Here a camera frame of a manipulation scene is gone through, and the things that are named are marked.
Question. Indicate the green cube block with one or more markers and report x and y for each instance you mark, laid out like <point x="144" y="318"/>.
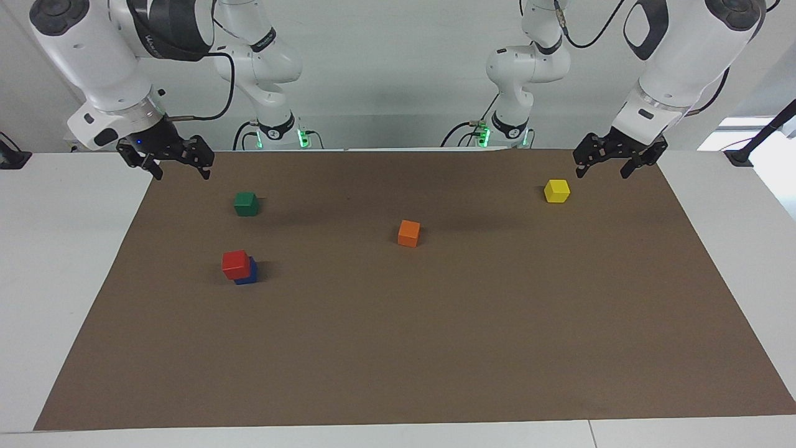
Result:
<point x="247" y="204"/>

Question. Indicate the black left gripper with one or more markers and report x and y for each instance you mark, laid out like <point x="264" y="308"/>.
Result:
<point x="634" y="143"/>

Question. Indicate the brown table mat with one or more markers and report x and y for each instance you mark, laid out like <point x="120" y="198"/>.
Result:
<point x="404" y="342"/>

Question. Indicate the orange cube block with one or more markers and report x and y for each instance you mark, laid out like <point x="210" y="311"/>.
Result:
<point x="409" y="234"/>

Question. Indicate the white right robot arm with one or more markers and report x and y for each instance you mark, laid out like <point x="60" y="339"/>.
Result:
<point x="93" y="62"/>

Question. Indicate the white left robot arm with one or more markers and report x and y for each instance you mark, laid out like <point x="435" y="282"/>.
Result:
<point x="678" y="68"/>

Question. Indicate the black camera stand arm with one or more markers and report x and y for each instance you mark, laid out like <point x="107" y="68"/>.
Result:
<point x="762" y="134"/>

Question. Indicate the black table clamp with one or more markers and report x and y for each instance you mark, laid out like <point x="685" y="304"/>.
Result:
<point x="12" y="158"/>

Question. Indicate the red cube block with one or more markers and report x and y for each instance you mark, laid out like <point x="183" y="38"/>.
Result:
<point x="236" y="265"/>

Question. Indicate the yellow cube block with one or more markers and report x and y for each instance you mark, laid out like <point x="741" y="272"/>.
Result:
<point x="557" y="191"/>

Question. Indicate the blue cube block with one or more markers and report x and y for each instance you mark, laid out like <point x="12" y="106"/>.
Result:
<point x="253" y="274"/>

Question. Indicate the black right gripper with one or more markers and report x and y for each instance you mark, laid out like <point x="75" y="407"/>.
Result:
<point x="152" y="140"/>

